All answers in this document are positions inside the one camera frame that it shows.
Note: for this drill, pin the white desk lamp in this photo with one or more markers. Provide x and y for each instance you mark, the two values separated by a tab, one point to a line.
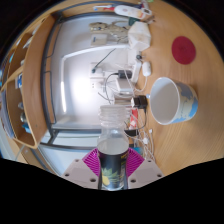
63	96

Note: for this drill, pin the clear blue spray bottle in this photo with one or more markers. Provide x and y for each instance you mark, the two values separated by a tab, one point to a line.
101	6

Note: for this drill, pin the white tissue pack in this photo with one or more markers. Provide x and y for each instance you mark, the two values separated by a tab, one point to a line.
139	35

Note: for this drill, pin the red flat pack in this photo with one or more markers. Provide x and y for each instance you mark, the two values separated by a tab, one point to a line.
133	119

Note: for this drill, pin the dark green round container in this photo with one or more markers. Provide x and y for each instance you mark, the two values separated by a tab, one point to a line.
134	21

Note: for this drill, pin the tree creature figurine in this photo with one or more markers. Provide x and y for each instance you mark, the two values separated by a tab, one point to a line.
110	29

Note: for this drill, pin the flat round red coaster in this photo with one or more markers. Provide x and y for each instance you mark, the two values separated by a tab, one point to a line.
183	50

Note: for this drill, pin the white wall box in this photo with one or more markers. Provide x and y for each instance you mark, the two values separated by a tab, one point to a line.
99	40

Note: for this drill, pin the black charger block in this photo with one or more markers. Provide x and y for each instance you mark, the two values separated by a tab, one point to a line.
140	102

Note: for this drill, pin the white power adapter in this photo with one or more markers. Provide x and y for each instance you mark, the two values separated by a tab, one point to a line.
123	86

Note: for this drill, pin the white power strip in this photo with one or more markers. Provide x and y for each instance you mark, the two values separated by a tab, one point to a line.
136	70

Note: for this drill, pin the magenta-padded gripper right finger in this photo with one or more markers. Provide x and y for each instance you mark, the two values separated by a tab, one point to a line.
146	172

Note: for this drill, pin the grey metal desk frame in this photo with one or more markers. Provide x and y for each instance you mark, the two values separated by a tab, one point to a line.
43	76

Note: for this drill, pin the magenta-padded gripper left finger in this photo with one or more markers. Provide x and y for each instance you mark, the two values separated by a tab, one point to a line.
80	173

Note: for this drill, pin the clear bottle with dark label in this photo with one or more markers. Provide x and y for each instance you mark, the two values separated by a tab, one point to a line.
112	160

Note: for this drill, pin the white mug with blue print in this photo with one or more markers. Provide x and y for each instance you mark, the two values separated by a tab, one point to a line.
166	101

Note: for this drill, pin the white computer mouse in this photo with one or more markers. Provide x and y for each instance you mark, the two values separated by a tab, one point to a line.
146	68

